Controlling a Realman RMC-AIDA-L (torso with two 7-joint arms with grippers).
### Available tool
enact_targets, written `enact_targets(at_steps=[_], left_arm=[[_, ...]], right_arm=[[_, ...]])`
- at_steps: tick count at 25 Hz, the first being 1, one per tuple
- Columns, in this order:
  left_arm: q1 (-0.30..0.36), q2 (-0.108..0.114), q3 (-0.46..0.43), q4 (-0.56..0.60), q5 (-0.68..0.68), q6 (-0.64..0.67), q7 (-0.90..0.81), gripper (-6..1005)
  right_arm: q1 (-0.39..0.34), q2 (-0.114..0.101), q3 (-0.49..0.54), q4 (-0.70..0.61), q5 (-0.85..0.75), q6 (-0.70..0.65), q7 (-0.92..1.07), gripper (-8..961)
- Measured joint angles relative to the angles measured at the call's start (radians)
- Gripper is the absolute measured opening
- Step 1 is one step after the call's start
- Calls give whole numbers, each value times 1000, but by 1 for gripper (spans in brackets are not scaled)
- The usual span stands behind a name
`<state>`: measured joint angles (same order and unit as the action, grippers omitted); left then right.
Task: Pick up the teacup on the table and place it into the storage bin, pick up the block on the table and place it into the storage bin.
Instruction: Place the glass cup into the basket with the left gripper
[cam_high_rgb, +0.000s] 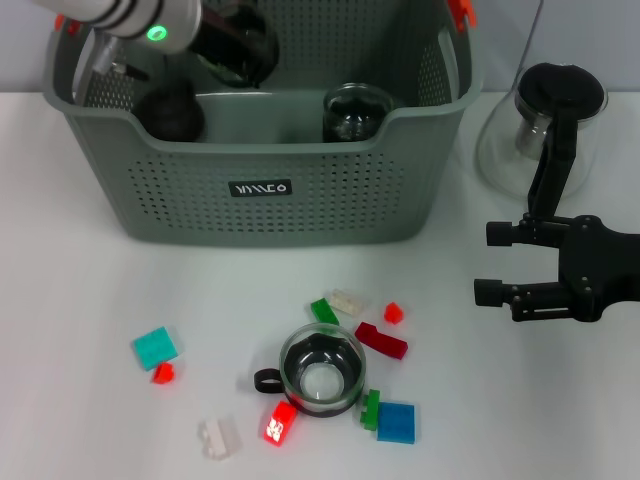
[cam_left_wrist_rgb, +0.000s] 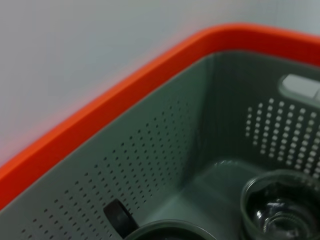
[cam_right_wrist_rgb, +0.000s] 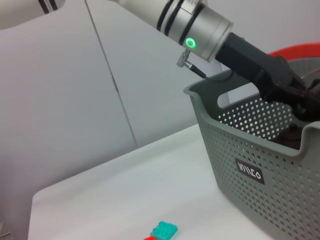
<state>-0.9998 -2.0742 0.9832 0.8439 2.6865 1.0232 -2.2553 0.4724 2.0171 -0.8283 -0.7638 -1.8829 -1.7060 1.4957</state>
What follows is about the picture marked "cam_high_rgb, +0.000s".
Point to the translucent white building block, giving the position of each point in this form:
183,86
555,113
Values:
347,301

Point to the white and silver left robot arm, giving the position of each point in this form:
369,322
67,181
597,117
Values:
170,20

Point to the small red building block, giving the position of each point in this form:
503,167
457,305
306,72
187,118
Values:
164,374
393,313

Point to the green stepped building block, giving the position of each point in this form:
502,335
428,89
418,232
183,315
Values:
371,415

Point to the glass teacup with black base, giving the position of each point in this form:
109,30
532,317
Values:
357,95
322,385
332,136
240,75

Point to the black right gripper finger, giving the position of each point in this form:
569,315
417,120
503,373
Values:
525,232
530,297

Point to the dark red long building block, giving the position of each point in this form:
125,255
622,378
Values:
380,340

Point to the small black clay teapot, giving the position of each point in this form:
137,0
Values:
170,117

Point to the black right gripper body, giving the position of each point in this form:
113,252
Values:
600,270

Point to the bright red rectangular building block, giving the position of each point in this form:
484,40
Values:
280,422

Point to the teal building block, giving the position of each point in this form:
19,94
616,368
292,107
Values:
155,348

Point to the blue square building block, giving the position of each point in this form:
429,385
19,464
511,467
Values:
396,422

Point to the glass pitcher with black lid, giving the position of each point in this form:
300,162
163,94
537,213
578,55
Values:
560,87

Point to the grey perforated storage bin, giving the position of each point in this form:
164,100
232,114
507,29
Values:
200,210

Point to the green rectangular building block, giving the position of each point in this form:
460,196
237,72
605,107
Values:
324,310

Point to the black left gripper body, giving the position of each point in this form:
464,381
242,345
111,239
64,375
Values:
235,30

